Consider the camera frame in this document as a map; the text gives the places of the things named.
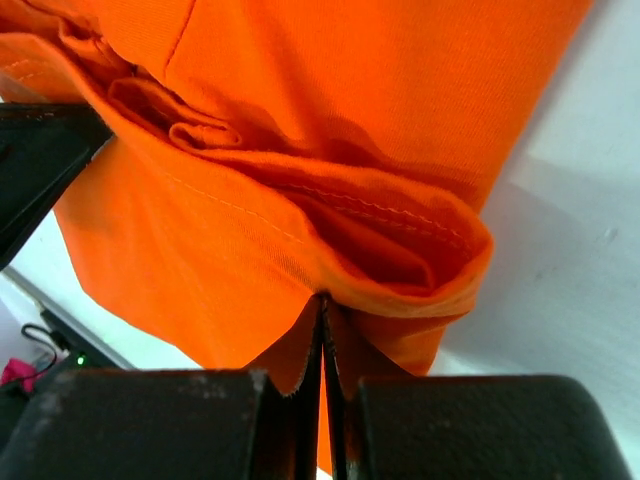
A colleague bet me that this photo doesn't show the pink folded t shirt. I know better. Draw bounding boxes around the pink folded t shirt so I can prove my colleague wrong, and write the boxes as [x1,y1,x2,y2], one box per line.
[1,358,36,393]

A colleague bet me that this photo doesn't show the orange t shirt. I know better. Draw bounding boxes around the orange t shirt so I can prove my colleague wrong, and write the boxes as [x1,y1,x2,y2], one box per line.
[0,0,596,476]

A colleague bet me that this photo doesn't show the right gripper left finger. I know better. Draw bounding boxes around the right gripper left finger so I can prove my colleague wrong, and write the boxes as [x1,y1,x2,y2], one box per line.
[1,296,322,479]

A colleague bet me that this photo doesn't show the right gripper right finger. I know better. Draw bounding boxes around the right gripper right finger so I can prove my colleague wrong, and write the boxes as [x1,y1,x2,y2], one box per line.
[322,298,630,479]

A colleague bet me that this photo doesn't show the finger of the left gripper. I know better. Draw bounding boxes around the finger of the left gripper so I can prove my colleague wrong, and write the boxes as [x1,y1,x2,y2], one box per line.
[1,103,113,268]

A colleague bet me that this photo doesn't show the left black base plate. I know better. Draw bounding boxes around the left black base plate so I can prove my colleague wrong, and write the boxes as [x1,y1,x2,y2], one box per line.
[20,308,134,374]

